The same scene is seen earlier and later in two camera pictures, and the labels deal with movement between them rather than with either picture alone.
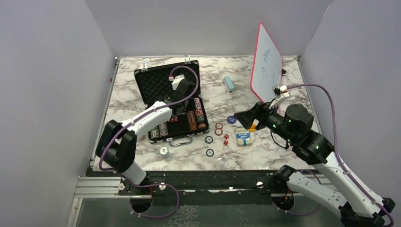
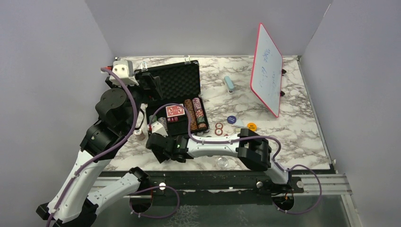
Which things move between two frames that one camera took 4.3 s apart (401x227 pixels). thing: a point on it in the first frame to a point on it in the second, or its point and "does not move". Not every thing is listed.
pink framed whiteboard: x=266 y=70 does not move
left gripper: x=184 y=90 to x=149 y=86
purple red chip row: x=199 y=114 does not move
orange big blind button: x=252 y=127 does not move
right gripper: x=259 y=111 to x=161 y=158
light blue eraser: x=229 y=84 does not move
